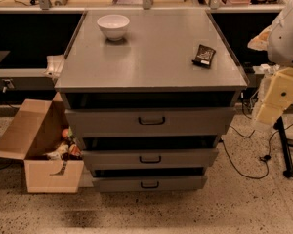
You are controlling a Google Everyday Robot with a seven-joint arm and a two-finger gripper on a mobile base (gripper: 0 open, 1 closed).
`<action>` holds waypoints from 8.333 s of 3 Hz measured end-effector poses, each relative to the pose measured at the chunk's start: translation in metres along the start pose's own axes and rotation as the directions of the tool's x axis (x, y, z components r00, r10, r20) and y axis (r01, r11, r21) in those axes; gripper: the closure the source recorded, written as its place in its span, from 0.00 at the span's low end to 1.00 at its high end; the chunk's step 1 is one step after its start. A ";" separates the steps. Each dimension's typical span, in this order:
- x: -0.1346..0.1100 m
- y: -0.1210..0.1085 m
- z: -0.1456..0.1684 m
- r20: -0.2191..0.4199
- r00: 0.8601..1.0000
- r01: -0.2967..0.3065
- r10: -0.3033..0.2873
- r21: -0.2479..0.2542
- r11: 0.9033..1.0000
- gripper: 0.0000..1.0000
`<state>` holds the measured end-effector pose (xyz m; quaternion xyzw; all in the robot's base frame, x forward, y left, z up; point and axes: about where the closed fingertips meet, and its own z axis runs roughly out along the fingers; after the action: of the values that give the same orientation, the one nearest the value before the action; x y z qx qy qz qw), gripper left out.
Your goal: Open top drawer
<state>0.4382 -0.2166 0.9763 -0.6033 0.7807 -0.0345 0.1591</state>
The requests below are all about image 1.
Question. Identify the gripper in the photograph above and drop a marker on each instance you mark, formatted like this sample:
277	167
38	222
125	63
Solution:
287	39

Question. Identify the grey top drawer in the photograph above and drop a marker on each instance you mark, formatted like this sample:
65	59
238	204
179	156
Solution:
152	122

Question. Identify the grey drawer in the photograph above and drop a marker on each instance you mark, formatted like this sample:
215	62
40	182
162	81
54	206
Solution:
150	183
152	122
149	159

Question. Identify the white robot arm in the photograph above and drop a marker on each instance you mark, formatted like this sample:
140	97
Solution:
277	39

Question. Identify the grey middle drawer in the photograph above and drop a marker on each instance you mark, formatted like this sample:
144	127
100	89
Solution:
149	159

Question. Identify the grey drawer cabinet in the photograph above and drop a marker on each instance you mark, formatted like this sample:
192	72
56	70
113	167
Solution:
150	68

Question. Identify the grey bottom drawer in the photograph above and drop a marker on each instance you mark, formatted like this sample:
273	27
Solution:
150	183

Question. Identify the open cardboard box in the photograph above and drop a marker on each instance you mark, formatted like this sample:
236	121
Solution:
36	130

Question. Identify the black stand pole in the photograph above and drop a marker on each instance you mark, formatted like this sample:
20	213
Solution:
288	173

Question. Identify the dark snack packet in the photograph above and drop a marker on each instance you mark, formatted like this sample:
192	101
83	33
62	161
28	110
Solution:
204	56

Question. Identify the white ceramic bowl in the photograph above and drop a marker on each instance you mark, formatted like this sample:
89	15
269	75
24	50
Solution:
113	27

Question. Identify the orange fruit in box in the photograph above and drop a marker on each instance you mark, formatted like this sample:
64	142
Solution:
65	133

